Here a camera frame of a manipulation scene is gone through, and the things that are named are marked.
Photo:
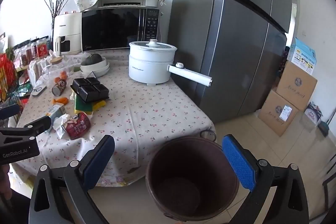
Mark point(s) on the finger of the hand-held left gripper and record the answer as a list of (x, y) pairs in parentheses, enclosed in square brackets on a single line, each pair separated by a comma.
[(9, 111), (38, 125)]

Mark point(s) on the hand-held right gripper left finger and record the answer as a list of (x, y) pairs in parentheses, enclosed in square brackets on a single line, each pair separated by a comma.
[(101, 158)]

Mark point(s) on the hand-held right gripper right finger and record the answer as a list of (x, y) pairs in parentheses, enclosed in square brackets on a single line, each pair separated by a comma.
[(239, 163)]

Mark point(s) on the small drink carton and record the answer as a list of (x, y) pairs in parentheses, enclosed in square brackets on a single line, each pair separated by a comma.
[(57, 111)]

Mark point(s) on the orange peel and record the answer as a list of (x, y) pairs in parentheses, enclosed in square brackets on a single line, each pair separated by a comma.
[(61, 100)]

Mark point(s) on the red snack bag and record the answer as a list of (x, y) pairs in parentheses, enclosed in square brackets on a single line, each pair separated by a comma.
[(77, 126)]

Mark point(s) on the green yellow sponge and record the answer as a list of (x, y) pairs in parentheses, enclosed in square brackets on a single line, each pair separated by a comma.
[(82, 107)]

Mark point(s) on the brown trash bin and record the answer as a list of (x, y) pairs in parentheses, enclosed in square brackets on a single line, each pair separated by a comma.
[(157, 174)]

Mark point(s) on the black plastic tray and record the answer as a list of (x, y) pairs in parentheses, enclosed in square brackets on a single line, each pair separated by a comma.
[(90, 90)]

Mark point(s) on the crumpled white tissue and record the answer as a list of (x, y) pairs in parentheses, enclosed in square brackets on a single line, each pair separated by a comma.
[(61, 123)]

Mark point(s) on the white flat device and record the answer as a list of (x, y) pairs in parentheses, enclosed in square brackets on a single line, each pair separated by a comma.
[(39, 89)]

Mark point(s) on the red packets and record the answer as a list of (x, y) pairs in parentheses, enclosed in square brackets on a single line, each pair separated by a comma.
[(6, 74)]

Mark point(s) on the red cartoon drink can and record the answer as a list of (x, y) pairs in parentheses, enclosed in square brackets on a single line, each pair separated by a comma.
[(59, 86)]

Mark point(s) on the brown cardboard box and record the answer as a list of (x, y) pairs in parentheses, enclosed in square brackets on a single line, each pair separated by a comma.
[(296, 86), (273, 116)]

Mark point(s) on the clear jar of dried food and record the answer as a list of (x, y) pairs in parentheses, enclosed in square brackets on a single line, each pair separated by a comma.
[(26, 54)]

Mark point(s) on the glass jar with wooden lid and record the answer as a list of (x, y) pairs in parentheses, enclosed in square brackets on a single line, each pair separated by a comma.
[(55, 60)]

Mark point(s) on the cherry print tablecloth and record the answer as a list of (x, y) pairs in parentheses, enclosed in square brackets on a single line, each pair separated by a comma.
[(147, 108)]

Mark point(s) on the green fruit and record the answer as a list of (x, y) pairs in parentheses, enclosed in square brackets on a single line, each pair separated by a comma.
[(76, 69)]

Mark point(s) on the stacked white bowls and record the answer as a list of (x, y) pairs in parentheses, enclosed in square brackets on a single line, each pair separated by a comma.
[(101, 72)]

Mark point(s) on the white bowl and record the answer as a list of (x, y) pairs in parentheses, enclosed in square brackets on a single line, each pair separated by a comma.
[(95, 66)]

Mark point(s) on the dark green pumpkin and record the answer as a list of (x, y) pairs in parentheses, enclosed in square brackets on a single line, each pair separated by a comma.
[(94, 59)]

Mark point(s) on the purple white small box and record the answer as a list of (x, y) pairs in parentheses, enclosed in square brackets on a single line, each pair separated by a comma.
[(313, 113)]

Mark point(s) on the cream air fryer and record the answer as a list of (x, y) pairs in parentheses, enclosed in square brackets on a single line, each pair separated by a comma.
[(68, 27)]

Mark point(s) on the white electric cooking pot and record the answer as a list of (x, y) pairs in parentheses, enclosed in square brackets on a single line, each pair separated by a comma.
[(149, 66)]

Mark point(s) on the grey refrigerator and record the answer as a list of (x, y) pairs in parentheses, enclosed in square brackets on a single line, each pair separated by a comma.
[(236, 43)]

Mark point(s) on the black microwave oven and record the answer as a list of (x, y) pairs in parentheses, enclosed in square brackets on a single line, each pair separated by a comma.
[(113, 29)]

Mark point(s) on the blue white box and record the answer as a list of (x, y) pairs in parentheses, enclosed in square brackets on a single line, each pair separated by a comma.
[(302, 56)]

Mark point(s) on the white countertop appliance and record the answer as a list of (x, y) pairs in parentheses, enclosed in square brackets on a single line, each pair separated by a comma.
[(126, 0)]

